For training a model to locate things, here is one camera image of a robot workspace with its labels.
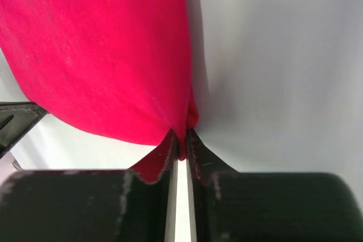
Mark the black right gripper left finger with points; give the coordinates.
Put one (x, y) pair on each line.
(135, 204)

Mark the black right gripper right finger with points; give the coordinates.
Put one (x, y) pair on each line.
(228, 205)

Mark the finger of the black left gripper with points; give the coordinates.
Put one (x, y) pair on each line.
(17, 119)

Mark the pink t shirt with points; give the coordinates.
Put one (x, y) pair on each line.
(116, 68)

